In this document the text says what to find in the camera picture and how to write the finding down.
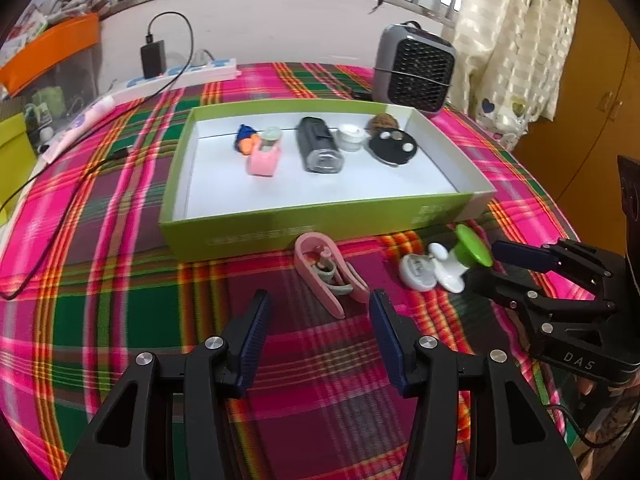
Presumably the white power strip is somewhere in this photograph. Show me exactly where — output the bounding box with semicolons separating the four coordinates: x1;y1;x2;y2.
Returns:
111;57;238;101

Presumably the green and white cardboard box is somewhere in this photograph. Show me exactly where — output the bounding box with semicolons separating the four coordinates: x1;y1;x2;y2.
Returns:
159;100;497;263

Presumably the pink cup holder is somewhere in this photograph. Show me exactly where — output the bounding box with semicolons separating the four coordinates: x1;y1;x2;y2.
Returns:
245;142;282;177

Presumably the wooden cabinet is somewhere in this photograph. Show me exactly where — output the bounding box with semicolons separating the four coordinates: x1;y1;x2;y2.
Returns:
515;0;640;246

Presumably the pink green plaid cloth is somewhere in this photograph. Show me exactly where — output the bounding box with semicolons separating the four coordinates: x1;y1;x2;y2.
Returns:
0;62;586;480

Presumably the black charger adapter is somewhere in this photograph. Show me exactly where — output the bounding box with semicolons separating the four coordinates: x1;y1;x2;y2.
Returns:
140;42;167;80

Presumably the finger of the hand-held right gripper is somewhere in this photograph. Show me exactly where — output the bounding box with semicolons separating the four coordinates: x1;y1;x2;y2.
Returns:
465;266;618;361
491;238;628;306

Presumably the small glass jar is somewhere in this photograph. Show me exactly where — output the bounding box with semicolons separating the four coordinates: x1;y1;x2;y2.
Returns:
259;127;283;153

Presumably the black cylindrical device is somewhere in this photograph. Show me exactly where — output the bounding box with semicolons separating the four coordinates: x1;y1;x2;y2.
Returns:
295;116;346;175

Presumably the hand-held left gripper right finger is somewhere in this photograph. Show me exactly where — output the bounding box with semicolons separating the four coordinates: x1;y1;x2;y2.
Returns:
368;289;573;480

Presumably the pink and white tube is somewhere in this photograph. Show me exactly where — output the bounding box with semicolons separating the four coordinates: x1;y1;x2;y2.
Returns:
42;92;117;161

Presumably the black round disc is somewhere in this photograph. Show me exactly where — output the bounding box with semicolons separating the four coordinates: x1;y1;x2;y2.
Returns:
367;130;417;167

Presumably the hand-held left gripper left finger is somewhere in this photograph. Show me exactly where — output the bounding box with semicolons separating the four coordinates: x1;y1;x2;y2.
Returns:
60;289;272;480

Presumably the grey portable fan heater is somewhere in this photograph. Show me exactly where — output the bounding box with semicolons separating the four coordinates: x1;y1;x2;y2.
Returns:
372;22;457;115

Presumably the clear bin with orange lid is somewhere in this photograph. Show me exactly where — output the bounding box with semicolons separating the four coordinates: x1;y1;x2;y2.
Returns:
0;12;101;126

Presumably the small white jar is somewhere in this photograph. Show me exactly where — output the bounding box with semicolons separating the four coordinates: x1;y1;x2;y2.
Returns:
336;125;370;153

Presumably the white and green plastic toy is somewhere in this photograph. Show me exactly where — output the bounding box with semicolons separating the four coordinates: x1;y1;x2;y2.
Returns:
426;223;495;295

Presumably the blue and orange toy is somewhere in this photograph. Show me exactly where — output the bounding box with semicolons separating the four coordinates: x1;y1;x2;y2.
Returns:
234;124;261;157

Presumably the brown walnut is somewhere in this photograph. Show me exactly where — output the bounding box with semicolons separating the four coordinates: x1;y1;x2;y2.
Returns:
366;114;400;136

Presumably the white round case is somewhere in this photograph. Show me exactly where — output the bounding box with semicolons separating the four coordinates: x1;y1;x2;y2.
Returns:
398;252;438;292

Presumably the cream patterned curtain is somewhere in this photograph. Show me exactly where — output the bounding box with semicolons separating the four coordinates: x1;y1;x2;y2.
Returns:
452;0;581;148

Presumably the yellow-green cardboard box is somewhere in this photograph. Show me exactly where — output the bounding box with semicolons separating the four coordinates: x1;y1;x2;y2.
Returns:
0;112;38;226

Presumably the black charger cable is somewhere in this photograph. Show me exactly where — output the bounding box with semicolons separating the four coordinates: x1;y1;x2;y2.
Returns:
0;11;195;216

